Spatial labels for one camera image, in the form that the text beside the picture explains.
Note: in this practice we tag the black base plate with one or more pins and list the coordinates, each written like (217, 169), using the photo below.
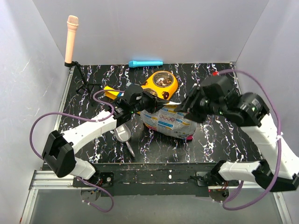
(149, 179)

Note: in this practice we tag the pink white pet food bag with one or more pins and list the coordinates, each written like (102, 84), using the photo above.
(170, 123)

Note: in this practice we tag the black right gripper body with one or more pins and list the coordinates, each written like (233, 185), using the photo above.
(201, 106)

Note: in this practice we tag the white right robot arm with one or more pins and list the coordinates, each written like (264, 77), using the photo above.
(279, 168)

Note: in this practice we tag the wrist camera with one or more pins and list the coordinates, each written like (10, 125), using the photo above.
(216, 87)
(133, 94)

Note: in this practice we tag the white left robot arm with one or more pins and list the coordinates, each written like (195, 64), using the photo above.
(60, 149)

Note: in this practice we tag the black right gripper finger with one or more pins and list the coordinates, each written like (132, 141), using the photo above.
(198, 117)
(186, 103)

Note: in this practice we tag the yellow double pet bowl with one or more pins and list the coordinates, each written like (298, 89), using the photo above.
(161, 84)

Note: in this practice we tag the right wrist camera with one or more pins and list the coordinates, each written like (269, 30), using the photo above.
(216, 87)

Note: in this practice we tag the cyan flashlight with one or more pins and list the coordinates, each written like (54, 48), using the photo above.
(135, 64)

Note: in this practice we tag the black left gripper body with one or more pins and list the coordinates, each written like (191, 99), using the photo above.
(147, 102)

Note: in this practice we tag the yellow toy brick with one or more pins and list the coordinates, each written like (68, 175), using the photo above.
(112, 93)

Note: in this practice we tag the pink microphone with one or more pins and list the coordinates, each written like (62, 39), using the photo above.
(72, 26)

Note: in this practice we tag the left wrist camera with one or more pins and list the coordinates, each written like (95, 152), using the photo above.
(133, 94)

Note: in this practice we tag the silver metal scoop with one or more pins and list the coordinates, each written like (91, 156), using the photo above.
(123, 134)

